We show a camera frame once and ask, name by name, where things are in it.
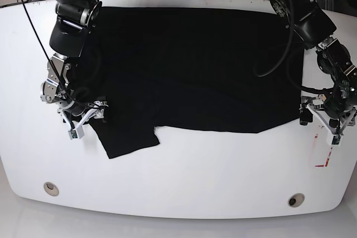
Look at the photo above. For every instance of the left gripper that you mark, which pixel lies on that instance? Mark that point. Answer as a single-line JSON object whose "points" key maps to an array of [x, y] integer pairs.
{"points": [[332, 115]]}

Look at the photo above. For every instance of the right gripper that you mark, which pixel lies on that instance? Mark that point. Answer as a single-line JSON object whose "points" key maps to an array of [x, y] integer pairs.
{"points": [[75, 115]]}

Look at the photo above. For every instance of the black graphic t-shirt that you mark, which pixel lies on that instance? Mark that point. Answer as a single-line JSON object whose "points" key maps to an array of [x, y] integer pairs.
{"points": [[189, 68]]}

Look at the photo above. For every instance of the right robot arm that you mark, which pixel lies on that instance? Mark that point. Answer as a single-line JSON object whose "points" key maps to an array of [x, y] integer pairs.
{"points": [[74, 22]]}

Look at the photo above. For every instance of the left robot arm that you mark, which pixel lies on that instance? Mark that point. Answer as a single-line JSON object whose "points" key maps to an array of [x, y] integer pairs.
{"points": [[316, 29]]}

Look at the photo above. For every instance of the red tape rectangle marking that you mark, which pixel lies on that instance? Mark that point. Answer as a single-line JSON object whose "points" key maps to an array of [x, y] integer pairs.
{"points": [[321, 148]]}

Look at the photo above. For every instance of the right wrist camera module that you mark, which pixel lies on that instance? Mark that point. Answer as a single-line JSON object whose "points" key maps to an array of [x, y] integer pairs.
{"points": [[76, 133]]}

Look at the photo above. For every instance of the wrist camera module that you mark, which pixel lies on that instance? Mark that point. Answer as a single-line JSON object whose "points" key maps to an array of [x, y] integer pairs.
{"points": [[76, 133], [336, 140]]}

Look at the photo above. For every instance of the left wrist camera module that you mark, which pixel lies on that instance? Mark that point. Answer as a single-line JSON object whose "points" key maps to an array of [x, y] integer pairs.
{"points": [[336, 140]]}

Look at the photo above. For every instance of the right table cable grommet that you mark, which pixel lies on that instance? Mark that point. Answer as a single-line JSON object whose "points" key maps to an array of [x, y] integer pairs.
{"points": [[296, 200]]}

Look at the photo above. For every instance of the table cable grommet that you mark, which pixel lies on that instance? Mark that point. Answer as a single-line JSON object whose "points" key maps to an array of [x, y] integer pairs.
{"points": [[51, 189], [296, 200]]}

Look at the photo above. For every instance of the left table cable grommet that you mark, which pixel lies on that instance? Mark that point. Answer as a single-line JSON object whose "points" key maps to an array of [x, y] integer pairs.
{"points": [[51, 189]]}

